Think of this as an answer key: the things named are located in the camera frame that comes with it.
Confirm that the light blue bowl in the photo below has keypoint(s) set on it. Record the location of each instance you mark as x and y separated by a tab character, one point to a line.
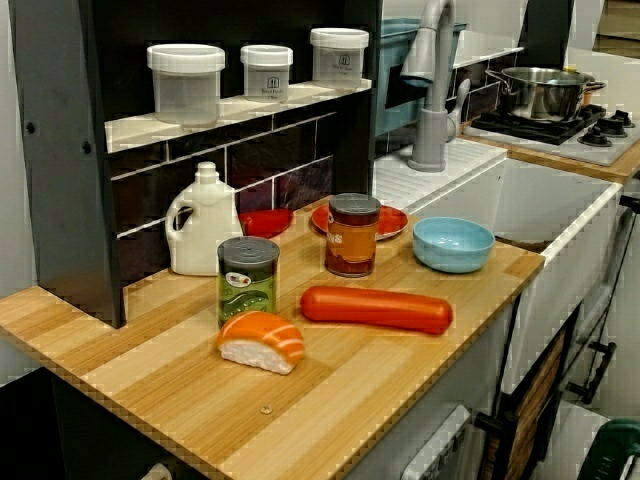
452	250

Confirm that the white toy sink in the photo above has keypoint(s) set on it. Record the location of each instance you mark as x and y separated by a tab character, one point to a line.
550	300

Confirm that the brown beans can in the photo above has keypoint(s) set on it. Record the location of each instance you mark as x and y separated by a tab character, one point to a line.
350	240

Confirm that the red toy pepper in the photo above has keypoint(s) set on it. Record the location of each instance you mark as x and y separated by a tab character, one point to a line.
265	222

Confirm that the red round plate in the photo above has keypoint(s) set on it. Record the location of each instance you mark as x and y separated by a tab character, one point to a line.
392	220

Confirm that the green pickle can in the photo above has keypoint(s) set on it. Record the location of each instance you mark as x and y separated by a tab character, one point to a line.
247	285

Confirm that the white detergent bottle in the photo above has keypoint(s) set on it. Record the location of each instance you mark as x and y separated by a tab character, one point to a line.
205	235

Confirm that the salmon sushi toy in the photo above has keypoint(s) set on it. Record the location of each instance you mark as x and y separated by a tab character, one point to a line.
260	345

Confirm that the grey toy faucet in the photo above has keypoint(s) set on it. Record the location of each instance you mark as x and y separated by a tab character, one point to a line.
434	130

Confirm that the small clear jar white lid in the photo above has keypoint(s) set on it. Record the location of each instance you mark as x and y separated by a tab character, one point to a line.
266	75

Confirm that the teal plastic bin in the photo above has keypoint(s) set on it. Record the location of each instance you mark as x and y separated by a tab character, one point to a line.
392	75

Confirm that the tall clear jar white lid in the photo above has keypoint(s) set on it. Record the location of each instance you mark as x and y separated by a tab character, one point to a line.
339	57

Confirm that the wide clear jar white lid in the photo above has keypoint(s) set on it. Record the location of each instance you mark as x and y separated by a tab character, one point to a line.
185	85

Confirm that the toy stove top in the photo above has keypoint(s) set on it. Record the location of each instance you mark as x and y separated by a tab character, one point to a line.
560	135

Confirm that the dark shelf unit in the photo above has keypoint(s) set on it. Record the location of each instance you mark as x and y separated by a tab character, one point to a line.
65	175

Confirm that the steel cooking pot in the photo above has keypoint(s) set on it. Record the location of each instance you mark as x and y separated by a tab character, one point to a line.
545	95

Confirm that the green plastic object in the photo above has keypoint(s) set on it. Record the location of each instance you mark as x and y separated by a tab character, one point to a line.
622	450

